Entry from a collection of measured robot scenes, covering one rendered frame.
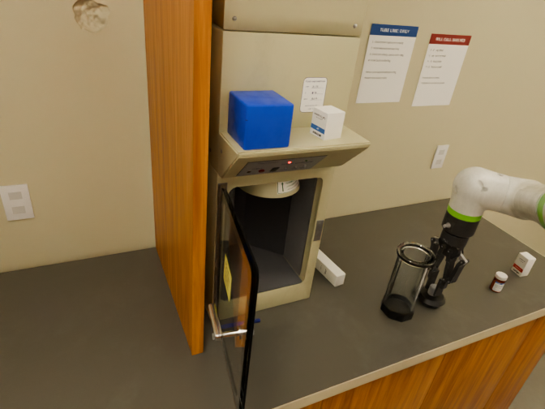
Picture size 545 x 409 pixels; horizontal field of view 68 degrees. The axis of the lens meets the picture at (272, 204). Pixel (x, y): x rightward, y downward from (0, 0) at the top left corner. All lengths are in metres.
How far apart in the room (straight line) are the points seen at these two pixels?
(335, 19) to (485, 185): 0.58
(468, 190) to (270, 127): 0.60
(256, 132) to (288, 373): 0.63
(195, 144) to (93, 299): 0.69
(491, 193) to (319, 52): 0.58
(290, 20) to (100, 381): 0.91
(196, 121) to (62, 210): 0.74
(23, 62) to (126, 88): 0.25
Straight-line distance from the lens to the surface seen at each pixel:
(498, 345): 1.70
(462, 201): 1.21
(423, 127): 1.87
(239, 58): 0.85
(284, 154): 0.83
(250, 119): 0.77
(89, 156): 1.33
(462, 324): 1.43
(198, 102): 0.75
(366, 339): 1.24
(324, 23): 0.93
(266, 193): 1.03
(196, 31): 0.73
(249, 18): 0.85
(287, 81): 0.91
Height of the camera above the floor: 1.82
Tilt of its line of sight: 30 degrees down
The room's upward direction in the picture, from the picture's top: 7 degrees clockwise
